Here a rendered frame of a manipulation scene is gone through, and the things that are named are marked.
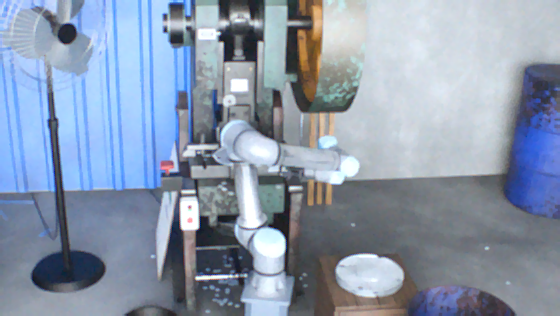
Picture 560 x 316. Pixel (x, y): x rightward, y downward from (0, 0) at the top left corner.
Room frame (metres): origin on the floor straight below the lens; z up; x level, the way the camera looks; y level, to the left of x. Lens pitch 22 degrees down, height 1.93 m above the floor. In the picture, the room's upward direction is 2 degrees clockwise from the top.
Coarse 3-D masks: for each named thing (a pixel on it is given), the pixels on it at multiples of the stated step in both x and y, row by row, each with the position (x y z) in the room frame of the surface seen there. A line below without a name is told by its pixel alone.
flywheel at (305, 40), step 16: (304, 0) 3.34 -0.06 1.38; (320, 0) 3.04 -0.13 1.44; (320, 16) 2.99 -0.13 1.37; (304, 32) 3.32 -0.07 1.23; (320, 32) 2.98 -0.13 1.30; (304, 48) 3.28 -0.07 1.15; (320, 48) 2.99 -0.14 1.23; (304, 64) 3.22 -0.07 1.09; (320, 64) 3.04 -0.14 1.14; (304, 80) 3.13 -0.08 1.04
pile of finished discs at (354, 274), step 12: (348, 264) 2.55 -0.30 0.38; (360, 264) 2.56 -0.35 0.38; (372, 264) 2.56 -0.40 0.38; (384, 264) 2.56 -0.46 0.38; (396, 264) 2.56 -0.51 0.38; (336, 276) 2.47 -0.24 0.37; (348, 276) 2.46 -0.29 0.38; (360, 276) 2.45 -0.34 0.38; (372, 276) 2.45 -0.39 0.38; (384, 276) 2.46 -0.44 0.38; (396, 276) 2.47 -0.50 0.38; (348, 288) 2.38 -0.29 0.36; (360, 288) 2.38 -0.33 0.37; (372, 288) 2.37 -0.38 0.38; (384, 288) 2.37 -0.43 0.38; (396, 288) 2.40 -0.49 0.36
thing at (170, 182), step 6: (162, 174) 2.70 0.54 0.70; (168, 174) 2.69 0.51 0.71; (174, 174) 2.71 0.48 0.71; (180, 174) 2.71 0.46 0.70; (162, 180) 2.67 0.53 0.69; (168, 180) 2.67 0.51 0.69; (174, 180) 2.68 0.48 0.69; (180, 180) 2.68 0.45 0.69; (162, 186) 2.67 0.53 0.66; (168, 186) 2.67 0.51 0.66; (174, 186) 2.68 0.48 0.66; (180, 186) 2.68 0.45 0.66; (180, 192) 2.69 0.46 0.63; (180, 198) 2.69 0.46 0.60
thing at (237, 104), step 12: (228, 60) 2.93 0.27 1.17; (240, 60) 2.94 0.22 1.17; (252, 60) 2.95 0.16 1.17; (228, 72) 2.90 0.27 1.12; (240, 72) 2.91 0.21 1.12; (252, 72) 2.92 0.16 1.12; (228, 84) 2.90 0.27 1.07; (240, 84) 2.91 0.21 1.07; (252, 84) 2.92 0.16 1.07; (228, 96) 2.89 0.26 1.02; (240, 96) 2.91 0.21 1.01; (252, 96) 2.92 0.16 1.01; (228, 108) 2.88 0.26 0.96; (240, 108) 2.88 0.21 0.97; (252, 108) 2.92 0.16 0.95; (228, 120) 2.88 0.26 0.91; (252, 120) 2.92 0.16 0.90
